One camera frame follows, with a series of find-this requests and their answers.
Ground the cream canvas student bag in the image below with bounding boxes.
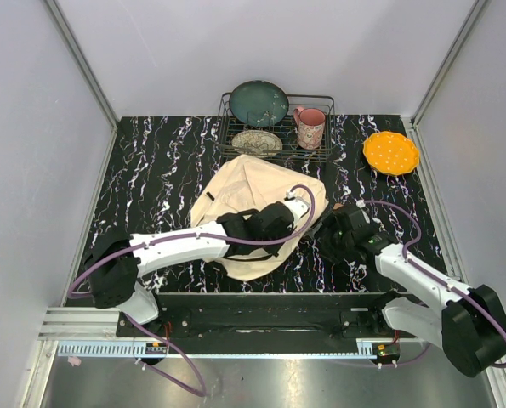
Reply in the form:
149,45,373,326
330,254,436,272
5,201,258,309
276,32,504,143
190,155,328,281

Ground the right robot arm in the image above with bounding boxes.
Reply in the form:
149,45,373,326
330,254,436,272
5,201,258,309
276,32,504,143
314,204,506,377

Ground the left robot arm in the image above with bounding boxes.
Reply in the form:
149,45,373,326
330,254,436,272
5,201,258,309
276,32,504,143
85,198,310,337

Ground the patterned beige small plate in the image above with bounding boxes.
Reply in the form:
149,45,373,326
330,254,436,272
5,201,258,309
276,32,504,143
231,130,283,158

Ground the orange dotted plate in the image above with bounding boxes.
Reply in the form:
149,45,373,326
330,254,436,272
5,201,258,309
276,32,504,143
362,131,420,176

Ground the pink patterned mug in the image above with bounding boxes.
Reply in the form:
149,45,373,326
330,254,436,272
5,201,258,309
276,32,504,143
293,106,326,150

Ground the dark green ceramic plate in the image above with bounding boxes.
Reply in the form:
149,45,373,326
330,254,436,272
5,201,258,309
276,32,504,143
229,80,289,128

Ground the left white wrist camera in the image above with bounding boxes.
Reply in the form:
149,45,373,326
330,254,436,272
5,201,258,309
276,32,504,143
283,190,310,224

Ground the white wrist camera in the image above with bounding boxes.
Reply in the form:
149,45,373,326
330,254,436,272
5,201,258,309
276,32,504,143
283,190,310,224
356,200,370,224

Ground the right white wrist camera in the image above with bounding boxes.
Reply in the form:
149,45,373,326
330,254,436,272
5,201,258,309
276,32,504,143
356,200,370,224

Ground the black wire dish rack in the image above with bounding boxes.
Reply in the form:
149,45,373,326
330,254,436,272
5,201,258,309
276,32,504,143
215,92,336,165

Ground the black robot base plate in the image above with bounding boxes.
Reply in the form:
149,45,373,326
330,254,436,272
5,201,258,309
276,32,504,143
115,292,418,354

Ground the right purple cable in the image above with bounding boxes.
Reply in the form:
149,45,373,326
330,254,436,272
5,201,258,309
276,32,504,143
358,199,506,369

